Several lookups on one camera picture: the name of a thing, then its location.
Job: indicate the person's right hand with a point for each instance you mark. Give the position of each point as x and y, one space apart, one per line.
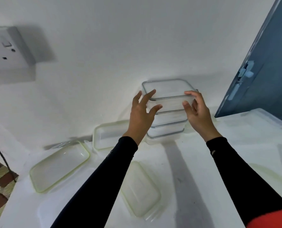
202 121

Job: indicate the person's left hand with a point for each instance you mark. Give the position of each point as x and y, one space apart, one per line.
138 121

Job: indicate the medium grey-rimmed clear lid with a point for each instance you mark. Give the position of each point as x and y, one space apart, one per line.
169 124
167 134

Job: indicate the small green-rimmed clear lid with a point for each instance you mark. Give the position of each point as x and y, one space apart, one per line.
139 189

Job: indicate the large green-rimmed clear lid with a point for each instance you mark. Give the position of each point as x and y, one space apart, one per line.
58 166

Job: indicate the person's right forearm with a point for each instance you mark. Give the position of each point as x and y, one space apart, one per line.
245 178

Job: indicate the person's left forearm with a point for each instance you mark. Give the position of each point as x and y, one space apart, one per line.
95 185

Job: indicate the light blue door latch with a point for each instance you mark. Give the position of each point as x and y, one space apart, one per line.
246 70

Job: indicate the blue-grey door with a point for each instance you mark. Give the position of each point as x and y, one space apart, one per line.
269 80

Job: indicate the white table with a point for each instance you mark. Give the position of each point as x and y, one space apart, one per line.
202 199

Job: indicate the red garment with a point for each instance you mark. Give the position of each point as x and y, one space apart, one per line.
274 219

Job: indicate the white double wall socket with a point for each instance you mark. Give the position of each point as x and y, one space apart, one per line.
7 49

